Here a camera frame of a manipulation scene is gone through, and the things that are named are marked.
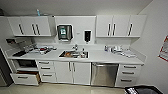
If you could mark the stainless steel dishwasher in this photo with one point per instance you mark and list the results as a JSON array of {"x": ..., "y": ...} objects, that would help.
[{"x": 104, "y": 75}]

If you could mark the chrome sink faucet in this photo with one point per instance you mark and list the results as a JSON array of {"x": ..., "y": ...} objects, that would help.
[{"x": 75, "y": 47}]

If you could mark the stainless steel sink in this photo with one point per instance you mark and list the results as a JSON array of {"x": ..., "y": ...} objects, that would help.
[{"x": 76, "y": 54}]

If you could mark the orange bowl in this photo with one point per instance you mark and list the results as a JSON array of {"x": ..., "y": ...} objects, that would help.
[{"x": 67, "y": 54}]

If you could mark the blue dish soap bottle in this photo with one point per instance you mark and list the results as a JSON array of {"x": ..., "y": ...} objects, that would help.
[{"x": 106, "y": 48}]

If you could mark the steel paper towel dispenser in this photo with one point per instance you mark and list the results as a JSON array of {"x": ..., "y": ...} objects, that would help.
[{"x": 64, "y": 32}]

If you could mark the white under-sink cabinet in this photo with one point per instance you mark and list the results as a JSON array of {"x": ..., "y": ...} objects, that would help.
[{"x": 71, "y": 72}]

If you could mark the stack of white dishes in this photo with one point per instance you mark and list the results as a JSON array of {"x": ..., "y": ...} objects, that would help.
[{"x": 117, "y": 50}]

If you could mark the metal dish rack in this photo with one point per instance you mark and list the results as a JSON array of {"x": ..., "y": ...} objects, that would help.
[{"x": 40, "y": 50}]

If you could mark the light blue bottle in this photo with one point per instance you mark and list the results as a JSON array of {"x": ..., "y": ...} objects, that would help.
[{"x": 38, "y": 12}]

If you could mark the built-in microwave oven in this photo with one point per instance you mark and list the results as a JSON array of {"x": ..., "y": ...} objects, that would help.
[{"x": 25, "y": 63}]

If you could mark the white bottom drawer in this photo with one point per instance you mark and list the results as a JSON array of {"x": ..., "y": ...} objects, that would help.
[{"x": 23, "y": 79}]

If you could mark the dark bin with green lid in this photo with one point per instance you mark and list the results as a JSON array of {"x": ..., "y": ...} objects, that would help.
[{"x": 143, "y": 90}]

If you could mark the red and white poster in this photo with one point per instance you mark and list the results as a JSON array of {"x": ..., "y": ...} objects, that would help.
[{"x": 164, "y": 50}]

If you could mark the black wall soap dispenser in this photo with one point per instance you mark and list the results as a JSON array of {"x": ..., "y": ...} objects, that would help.
[{"x": 87, "y": 36}]

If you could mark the white upper wall cabinet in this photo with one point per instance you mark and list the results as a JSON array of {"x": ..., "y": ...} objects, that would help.
[
  {"x": 28, "y": 26},
  {"x": 120, "y": 25}
]

